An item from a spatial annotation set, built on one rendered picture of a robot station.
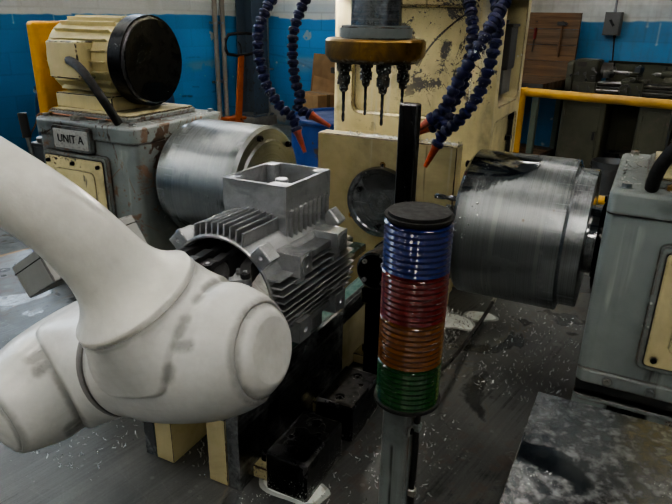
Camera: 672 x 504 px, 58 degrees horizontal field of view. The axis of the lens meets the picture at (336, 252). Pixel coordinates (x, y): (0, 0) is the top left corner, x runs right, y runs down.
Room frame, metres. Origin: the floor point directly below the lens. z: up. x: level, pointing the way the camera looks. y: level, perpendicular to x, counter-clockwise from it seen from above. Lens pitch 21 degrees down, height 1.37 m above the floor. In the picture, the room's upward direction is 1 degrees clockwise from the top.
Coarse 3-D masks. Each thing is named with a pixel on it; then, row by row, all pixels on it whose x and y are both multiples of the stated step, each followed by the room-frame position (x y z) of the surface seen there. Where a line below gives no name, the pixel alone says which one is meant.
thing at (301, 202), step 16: (224, 176) 0.79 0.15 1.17; (240, 176) 0.79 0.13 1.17; (256, 176) 0.85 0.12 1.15; (272, 176) 0.87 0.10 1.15; (288, 176) 0.87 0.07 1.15; (304, 176) 0.86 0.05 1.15; (320, 176) 0.82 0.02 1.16; (224, 192) 0.78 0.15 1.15; (240, 192) 0.77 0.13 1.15; (256, 192) 0.76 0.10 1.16; (272, 192) 0.75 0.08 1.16; (288, 192) 0.74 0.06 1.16; (304, 192) 0.78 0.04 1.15; (320, 192) 0.82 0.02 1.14; (224, 208) 0.78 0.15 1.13; (256, 208) 0.76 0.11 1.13; (272, 208) 0.75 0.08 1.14; (288, 208) 0.74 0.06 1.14; (304, 208) 0.78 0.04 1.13; (320, 208) 0.81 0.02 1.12; (288, 224) 0.74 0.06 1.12; (304, 224) 0.78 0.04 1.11
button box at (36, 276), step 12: (132, 228) 0.86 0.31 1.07; (144, 240) 0.87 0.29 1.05; (24, 264) 0.74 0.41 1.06; (36, 264) 0.73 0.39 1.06; (48, 264) 0.73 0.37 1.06; (24, 276) 0.74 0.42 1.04; (36, 276) 0.73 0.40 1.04; (48, 276) 0.72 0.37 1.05; (60, 276) 0.73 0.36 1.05; (24, 288) 0.75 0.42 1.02; (36, 288) 0.73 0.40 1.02; (48, 288) 0.74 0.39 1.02
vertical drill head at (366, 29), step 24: (360, 0) 1.11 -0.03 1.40; (384, 0) 1.10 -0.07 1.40; (360, 24) 1.11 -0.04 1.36; (384, 24) 1.10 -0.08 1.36; (336, 48) 1.09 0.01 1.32; (360, 48) 1.06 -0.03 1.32; (384, 48) 1.06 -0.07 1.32; (408, 48) 1.07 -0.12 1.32; (360, 72) 1.20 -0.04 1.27; (384, 72) 1.07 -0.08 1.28
